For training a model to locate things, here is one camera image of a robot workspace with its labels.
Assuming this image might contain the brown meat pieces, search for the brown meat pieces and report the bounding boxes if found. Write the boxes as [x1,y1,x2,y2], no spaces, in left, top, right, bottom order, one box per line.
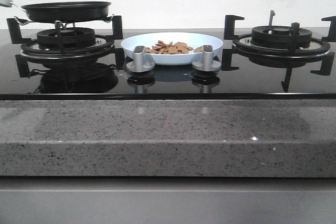
[145,40,203,55]

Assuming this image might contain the light blue plate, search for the light blue plate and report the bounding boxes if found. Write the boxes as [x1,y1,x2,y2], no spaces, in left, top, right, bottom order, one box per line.
[121,32,223,66]

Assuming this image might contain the left black gas burner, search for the left black gas burner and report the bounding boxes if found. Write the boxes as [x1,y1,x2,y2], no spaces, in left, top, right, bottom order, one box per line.
[37,27,96,50]

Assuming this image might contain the wire pan support ring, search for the wire pan support ring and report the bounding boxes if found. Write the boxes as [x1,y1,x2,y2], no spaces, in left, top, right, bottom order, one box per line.
[13,14,116,31]

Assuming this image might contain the silver stove knob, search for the silver stove knob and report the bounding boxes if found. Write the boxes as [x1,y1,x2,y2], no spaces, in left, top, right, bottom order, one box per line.
[126,46,155,73]
[192,45,221,72]

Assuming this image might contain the black glass gas hob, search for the black glass gas hob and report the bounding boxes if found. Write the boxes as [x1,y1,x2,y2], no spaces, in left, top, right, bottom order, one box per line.
[1,29,335,100]

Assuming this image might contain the left black pan support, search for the left black pan support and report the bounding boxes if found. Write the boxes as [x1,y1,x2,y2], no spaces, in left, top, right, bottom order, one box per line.
[6,15,125,78]

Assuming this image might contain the black frying pan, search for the black frying pan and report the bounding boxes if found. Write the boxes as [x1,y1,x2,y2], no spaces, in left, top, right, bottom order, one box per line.
[0,0,112,24]

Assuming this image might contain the black gas burner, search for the black gas burner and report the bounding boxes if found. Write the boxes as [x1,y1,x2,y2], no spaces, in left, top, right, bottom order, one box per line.
[250,26,312,49]
[37,27,96,50]

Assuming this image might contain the right black pan support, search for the right black pan support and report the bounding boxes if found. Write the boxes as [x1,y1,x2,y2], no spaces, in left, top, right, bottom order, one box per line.
[222,10,335,92]

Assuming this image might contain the silver right stove knob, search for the silver right stove knob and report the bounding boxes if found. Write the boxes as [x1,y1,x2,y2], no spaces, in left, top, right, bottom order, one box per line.
[192,45,221,72]

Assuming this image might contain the right black gas burner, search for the right black gas burner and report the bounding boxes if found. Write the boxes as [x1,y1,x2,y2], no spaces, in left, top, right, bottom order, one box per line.
[250,26,312,49]

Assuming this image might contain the black pan support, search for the black pan support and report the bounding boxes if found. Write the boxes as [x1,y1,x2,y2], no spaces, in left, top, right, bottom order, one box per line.
[6,15,125,78]
[222,10,335,92]

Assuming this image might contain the grey cabinet front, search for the grey cabinet front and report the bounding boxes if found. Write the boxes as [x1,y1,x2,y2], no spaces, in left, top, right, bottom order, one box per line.
[1,178,335,223]

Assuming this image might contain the silver left stove knob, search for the silver left stove knob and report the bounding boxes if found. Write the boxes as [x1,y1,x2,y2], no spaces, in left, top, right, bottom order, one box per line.
[126,46,155,73]

